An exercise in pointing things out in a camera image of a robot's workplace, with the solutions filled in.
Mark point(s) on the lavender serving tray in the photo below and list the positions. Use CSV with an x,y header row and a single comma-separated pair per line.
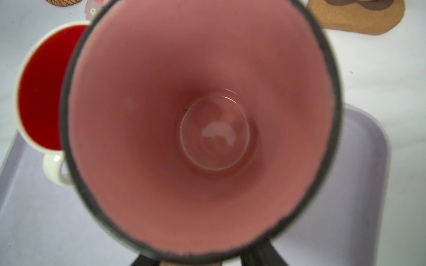
x,y
43,224

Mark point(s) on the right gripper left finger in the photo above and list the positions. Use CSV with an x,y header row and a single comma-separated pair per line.
x,y
145,261

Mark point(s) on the pink tall mug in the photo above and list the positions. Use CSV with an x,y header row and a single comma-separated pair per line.
x,y
196,130

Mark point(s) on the pink flower coaster front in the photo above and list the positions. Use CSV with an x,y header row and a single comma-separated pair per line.
x,y
93,7

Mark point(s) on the woven rattan round coaster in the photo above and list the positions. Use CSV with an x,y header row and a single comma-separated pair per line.
x,y
63,3

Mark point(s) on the brown paw cork coaster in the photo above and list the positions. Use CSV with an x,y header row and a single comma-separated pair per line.
x,y
364,17

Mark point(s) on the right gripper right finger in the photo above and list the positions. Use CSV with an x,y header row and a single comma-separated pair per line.
x,y
263,254

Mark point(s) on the red inside white mug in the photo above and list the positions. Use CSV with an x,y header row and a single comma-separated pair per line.
x,y
38,92

